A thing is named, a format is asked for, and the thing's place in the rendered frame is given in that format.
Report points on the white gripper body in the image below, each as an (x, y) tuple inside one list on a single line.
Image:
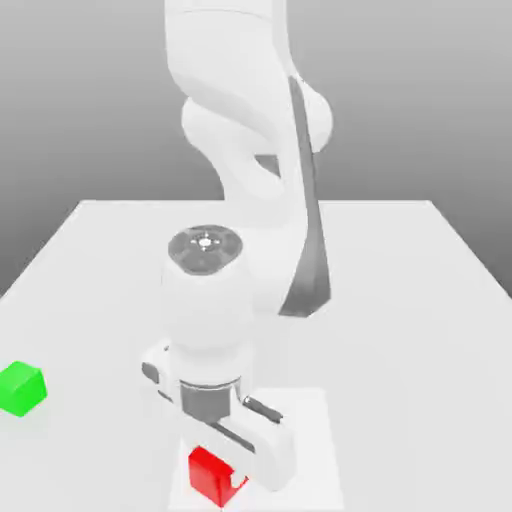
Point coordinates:
[(264, 448)]

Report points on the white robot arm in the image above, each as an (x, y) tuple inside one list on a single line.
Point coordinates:
[(236, 132)]

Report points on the small red cube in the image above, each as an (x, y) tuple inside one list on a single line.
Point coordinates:
[(208, 476)]

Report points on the small green cube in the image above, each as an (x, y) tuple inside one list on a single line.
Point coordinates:
[(20, 390)]

